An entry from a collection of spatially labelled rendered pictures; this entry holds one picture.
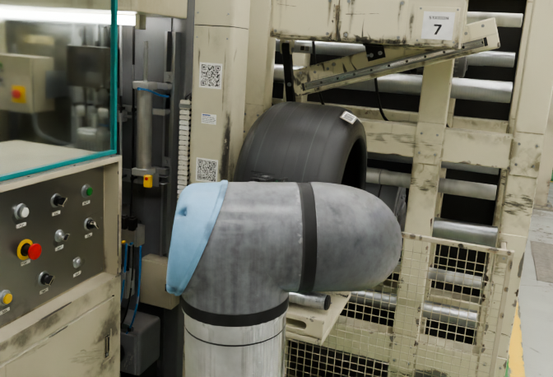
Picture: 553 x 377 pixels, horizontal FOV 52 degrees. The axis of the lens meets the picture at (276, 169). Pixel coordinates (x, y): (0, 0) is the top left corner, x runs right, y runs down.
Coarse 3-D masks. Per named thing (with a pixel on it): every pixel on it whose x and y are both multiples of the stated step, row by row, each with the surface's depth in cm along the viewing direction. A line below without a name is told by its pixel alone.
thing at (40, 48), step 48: (0, 0) 120; (48, 0) 133; (96, 0) 149; (0, 48) 122; (48, 48) 135; (96, 48) 151; (0, 96) 123; (48, 96) 137; (96, 96) 154; (0, 144) 125; (48, 144) 139; (96, 144) 157
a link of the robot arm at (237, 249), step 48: (192, 192) 56; (240, 192) 56; (288, 192) 57; (192, 240) 53; (240, 240) 54; (288, 240) 54; (192, 288) 56; (240, 288) 55; (288, 288) 57; (192, 336) 58; (240, 336) 56
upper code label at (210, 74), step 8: (200, 64) 168; (208, 64) 167; (216, 64) 166; (200, 72) 169; (208, 72) 168; (216, 72) 167; (200, 80) 169; (208, 80) 168; (216, 80) 167; (216, 88) 168
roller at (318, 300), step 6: (294, 294) 163; (300, 294) 162; (306, 294) 162; (312, 294) 162; (318, 294) 161; (324, 294) 162; (294, 300) 163; (300, 300) 162; (306, 300) 161; (312, 300) 161; (318, 300) 160; (324, 300) 160; (330, 300) 163; (312, 306) 161; (318, 306) 160; (324, 306) 160
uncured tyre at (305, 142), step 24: (264, 120) 158; (288, 120) 156; (312, 120) 154; (336, 120) 155; (264, 144) 152; (288, 144) 150; (312, 144) 148; (336, 144) 150; (360, 144) 175; (240, 168) 153; (264, 168) 149; (288, 168) 147; (312, 168) 145; (336, 168) 147; (360, 168) 184
